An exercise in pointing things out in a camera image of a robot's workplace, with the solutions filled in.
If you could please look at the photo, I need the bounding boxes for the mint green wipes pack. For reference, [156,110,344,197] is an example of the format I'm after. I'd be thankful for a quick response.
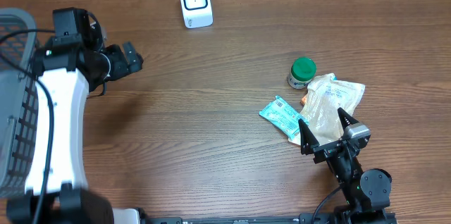
[259,96,309,139]

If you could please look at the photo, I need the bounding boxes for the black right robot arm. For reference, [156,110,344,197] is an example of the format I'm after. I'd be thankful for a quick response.
[299,108,397,224]

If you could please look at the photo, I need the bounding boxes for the green lid clear jar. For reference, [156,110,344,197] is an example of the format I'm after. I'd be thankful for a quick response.
[287,57,316,89]

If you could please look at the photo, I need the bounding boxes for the white barcode scanner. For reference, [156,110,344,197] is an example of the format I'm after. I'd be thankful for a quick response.
[180,0,214,29]

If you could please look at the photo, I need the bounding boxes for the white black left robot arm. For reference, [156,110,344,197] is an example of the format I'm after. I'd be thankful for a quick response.
[1,8,145,223]

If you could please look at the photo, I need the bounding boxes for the dark grey mesh basket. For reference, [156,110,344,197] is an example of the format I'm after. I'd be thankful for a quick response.
[1,8,38,199]

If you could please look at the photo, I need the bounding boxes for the orange tissue pack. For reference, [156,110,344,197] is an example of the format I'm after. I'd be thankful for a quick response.
[300,95,307,106]

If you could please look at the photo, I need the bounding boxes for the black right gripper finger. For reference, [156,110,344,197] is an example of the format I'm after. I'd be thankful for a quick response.
[338,108,358,132]
[298,119,319,155]

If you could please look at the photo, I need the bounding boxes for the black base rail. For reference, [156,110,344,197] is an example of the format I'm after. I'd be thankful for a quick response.
[147,211,399,224]

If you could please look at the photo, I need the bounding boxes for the clear bag bread package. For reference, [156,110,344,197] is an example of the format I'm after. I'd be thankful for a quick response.
[300,73,366,144]

